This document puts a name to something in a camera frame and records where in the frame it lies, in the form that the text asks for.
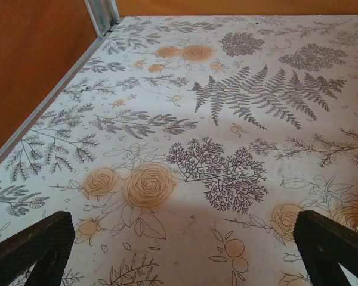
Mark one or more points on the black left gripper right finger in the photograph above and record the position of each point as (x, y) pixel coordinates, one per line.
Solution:
(334, 247)

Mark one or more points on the floral print tablecloth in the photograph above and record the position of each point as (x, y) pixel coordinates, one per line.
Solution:
(197, 125)

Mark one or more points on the aluminium table edge rail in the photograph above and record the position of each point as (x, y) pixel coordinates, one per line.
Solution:
(49, 100)

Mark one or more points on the aluminium frame post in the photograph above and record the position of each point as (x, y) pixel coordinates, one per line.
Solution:
(103, 15)

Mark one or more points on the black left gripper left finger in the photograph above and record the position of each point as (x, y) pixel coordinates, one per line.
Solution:
(15, 256)

